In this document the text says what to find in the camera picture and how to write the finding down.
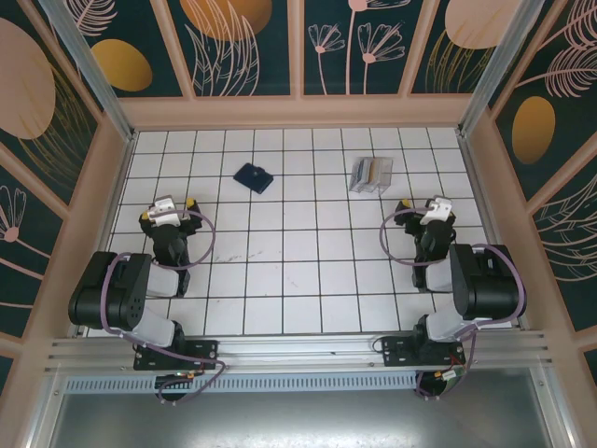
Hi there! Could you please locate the navy card holder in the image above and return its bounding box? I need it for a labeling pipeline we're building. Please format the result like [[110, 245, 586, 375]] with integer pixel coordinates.
[[232, 162, 275, 195]]

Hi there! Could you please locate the grey metal sheet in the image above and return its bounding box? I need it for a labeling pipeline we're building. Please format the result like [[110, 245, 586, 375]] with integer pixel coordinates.
[[27, 391, 575, 448]]

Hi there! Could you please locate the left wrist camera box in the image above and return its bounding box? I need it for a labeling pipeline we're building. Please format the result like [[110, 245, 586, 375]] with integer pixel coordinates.
[[147, 197, 182, 229]]

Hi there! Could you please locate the purple cable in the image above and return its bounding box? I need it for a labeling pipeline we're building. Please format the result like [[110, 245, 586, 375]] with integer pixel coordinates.
[[380, 208, 528, 401], [100, 209, 229, 406]]

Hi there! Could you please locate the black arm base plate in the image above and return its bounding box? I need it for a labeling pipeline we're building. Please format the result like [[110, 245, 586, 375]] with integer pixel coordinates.
[[133, 339, 220, 372], [381, 336, 467, 368]]

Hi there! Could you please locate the power connector with wires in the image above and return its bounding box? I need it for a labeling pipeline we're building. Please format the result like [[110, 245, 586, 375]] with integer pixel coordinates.
[[433, 367, 465, 385], [156, 370, 207, 382]]

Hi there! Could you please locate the aluminium frame post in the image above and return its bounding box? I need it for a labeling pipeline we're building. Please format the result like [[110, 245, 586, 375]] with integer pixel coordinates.
[[36, 0, 137, 144], [458, 0, 548, 137]]

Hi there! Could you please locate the long aluminium rail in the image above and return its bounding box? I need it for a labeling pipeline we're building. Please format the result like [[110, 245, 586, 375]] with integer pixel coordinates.
[[44, 329, 556, 374]]

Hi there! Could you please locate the grey slotted cable duct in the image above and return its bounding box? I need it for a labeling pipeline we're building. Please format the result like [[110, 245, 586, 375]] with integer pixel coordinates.
[[60, 372, 421, 394]]

